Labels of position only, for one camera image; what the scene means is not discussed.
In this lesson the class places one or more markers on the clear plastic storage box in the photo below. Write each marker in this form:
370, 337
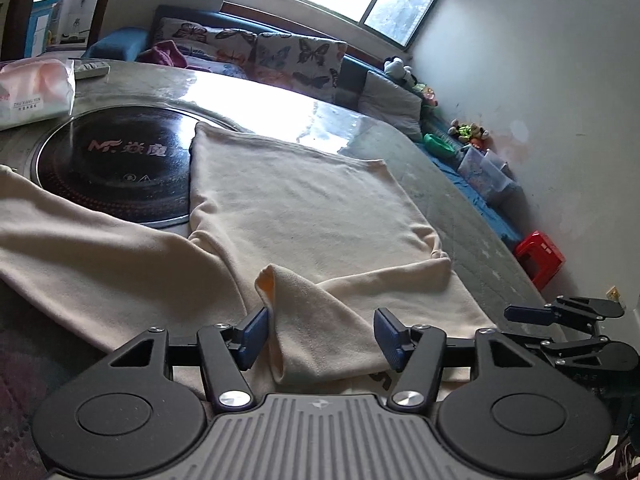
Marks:
480, 175

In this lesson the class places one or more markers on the white tissue pack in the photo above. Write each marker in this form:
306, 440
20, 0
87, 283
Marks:
35, 90

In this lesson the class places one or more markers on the blue and white cabinet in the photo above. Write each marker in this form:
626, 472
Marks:
40, 25

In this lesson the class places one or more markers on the purple cloth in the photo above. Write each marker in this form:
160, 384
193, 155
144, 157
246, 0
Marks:
162, 52

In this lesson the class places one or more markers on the cream knit garment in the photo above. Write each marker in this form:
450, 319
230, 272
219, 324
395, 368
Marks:
300, 210

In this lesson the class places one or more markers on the green bowl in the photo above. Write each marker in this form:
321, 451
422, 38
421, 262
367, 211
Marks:
440, 144

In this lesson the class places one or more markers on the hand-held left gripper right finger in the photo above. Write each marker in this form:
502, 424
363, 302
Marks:
390, 337

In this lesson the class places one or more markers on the grey cushion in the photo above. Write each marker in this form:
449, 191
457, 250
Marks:
390, 100

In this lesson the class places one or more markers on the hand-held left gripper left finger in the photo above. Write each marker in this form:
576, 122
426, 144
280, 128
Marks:
252, 337

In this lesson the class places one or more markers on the dark brown door frame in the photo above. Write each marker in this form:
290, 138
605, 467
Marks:
102, 5

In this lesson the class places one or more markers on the blue sofa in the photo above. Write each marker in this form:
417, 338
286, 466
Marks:
117, 42

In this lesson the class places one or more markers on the wall socket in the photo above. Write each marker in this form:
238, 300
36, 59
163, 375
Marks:
613, 294

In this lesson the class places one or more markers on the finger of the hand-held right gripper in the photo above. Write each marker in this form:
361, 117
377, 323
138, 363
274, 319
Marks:
527, 314
590, 351

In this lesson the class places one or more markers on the green and yellow plush toy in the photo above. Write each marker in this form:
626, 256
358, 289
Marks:
467, 132

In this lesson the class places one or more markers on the orange and green plush toy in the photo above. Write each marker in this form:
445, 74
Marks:
427, 94

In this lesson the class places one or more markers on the black round induction cooker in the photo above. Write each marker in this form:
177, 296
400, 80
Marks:
125, 160

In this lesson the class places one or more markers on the red plastic stool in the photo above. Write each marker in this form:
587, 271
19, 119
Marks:
537, 255

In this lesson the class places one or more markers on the grey remote control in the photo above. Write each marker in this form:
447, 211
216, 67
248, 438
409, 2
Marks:
90, 67

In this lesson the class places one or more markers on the panda plush toy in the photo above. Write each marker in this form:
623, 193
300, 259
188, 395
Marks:
397, 67

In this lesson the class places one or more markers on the butterfly print cushion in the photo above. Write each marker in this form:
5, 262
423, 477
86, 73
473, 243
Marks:
300, 60
210, 35

